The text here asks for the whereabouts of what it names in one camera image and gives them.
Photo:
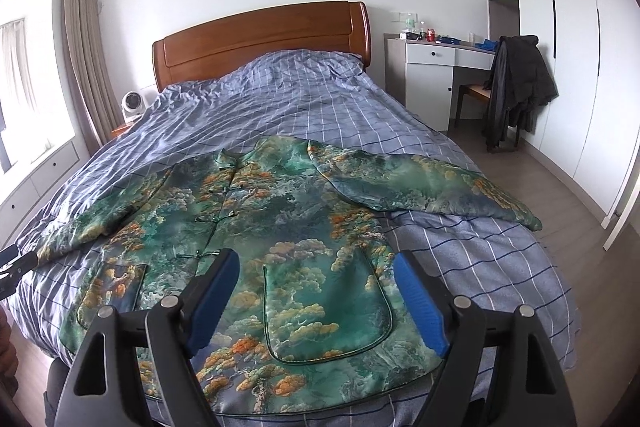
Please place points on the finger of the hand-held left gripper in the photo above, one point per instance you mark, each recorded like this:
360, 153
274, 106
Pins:
17, 264

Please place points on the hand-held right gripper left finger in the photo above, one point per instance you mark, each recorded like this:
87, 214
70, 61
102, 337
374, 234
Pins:
216, 297

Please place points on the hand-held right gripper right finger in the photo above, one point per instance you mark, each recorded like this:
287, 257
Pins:
420, 302

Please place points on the green landscape print jacket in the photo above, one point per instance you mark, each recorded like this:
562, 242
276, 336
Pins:
300, 217

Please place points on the white window seat cabinet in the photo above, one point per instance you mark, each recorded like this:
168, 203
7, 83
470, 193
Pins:
40, 179

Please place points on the wooden nightstand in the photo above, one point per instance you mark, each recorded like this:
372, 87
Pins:
121, 130

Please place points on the window with sheer curtain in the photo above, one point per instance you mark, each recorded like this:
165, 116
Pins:
25, 72

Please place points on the blue checked duvet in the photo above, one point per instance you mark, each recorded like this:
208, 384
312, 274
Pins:
300, 107

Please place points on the wooden chair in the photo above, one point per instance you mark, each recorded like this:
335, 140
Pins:
475, 93

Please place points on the beige curtain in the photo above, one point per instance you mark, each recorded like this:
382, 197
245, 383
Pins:
86, 57

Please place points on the white desk with drawer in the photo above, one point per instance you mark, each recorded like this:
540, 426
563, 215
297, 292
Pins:
425, 82

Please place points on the black jacket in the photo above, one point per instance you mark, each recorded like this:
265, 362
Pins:
520, 77

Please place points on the wooden bed headboard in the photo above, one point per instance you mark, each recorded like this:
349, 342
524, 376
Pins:
260, 37

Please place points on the blue item on desk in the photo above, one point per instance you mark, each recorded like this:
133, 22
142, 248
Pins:
486, 44

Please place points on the red drink can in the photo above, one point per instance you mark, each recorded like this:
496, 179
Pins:
431, 35

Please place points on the white wardrobe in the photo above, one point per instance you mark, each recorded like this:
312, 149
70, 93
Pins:
565, 57

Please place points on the white round camera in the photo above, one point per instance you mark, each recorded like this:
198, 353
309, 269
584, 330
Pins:
135, 106

